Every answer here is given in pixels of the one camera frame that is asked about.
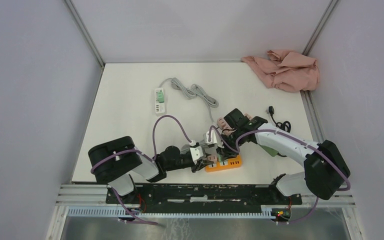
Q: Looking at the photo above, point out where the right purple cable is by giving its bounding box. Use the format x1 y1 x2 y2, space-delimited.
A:
208 125 352 226

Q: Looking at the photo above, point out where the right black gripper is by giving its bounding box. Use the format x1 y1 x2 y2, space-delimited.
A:
215 128 245 161

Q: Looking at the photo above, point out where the grey cable of white strip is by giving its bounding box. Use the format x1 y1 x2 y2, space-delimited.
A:
159 77 220 125

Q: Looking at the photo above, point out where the pink plug from orange strip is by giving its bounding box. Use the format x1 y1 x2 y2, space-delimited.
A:
207 155 218 164

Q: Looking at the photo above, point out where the dark green power strip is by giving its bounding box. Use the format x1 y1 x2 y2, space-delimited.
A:
261 145 286 158

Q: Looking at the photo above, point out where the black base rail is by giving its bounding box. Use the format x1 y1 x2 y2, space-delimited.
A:
121 183 303 214

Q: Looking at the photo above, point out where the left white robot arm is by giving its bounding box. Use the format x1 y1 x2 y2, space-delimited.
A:
87 136 217 204

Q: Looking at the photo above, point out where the pink plug upper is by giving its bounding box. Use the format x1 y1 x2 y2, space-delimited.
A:
216 117 229 130

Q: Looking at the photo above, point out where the orange power strip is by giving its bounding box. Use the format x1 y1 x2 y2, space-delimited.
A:
205 155 243 173

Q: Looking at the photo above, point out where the pink crumpled cloth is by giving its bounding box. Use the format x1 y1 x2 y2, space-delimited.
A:
241 49 320 93

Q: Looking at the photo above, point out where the pink plug on green strip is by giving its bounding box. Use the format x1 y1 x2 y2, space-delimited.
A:
244 113 253 120

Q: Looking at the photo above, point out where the purple cable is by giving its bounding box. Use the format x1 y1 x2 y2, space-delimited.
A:
90 114 193 226
208 125 352 226

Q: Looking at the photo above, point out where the green plug on white strip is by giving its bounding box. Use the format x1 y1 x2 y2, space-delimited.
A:
156 90 165 104

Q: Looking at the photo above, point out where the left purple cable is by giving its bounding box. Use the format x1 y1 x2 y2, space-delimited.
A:
90 114 193 226

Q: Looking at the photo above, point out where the small white power strip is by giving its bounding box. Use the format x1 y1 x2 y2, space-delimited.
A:
154 87 167 115

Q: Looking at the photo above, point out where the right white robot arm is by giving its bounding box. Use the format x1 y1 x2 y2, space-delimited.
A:
204 108 351 204

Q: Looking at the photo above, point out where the black power cable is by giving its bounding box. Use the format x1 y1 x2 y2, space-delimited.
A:
267 105 292 158

